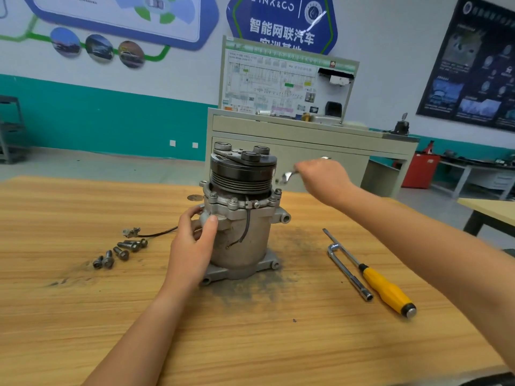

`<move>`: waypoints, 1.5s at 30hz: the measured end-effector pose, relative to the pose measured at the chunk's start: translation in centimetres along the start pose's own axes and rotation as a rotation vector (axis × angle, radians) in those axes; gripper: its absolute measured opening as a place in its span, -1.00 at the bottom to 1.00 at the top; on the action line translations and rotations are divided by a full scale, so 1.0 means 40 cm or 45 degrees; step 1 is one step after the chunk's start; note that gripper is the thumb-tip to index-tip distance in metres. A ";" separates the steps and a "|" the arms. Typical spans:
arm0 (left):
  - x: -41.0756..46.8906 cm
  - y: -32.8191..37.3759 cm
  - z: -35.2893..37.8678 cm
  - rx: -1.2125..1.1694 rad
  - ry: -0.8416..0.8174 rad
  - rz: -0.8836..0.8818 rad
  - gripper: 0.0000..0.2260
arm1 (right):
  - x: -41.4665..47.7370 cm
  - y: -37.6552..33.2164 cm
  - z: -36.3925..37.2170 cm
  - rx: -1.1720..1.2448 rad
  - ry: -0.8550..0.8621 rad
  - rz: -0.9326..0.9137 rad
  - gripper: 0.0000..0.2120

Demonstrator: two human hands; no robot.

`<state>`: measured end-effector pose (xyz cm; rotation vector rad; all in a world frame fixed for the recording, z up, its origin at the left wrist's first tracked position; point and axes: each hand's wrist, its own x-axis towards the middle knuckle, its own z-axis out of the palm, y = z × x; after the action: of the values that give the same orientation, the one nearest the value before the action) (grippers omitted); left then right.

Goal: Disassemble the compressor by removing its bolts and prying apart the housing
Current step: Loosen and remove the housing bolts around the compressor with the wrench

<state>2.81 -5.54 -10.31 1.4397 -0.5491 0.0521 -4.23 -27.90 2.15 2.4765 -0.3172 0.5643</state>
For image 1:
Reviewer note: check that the red cabinet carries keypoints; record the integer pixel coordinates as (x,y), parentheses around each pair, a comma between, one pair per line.
(422,171)

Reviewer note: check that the person's left forearm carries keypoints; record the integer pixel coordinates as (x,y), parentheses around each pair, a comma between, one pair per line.
(133,349)

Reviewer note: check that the blue hexagon wall sign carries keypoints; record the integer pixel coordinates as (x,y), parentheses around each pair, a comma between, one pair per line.
(278,20)

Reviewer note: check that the white wiring display board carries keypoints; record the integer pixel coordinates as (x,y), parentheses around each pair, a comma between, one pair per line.
(261,80)

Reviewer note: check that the person's right forearm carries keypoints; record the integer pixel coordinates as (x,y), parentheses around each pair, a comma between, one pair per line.
(438,261)

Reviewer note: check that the grey metal compressor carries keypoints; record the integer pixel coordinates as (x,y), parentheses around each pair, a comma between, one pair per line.
(241,225)

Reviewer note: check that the small black device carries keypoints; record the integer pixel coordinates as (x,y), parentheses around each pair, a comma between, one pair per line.
(401,127)

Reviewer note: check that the silver L-shaped socket wrench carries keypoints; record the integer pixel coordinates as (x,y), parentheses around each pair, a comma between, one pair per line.
(350,273)

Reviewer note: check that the grey metal shelf cart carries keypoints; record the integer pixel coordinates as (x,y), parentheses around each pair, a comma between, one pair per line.
(10,131)

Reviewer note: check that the dark wall poster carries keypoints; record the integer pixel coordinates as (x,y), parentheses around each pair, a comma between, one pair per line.
(475,64)

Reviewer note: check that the beige workbench cabinet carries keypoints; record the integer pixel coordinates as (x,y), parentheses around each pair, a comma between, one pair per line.
(241,128)

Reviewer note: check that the blue rounded infographic panel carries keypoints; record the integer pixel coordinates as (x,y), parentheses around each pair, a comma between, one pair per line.
(104,12)

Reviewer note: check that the wooden side table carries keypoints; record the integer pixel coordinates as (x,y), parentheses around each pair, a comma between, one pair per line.
(491,211)

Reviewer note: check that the person's right hand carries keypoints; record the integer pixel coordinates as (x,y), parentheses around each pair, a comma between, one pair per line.
(326,182)

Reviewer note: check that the dark round table grommet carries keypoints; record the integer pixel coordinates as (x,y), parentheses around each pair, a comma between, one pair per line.
(195,197)

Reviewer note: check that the silver combination wrench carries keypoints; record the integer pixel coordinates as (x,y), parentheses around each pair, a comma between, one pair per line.
(288,177)

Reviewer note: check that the round photo wall decal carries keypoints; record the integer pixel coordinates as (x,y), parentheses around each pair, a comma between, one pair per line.
(66,41)
(131,53)
(99,48)

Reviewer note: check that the person's left hand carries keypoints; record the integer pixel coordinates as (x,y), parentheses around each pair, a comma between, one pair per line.
(189,257)

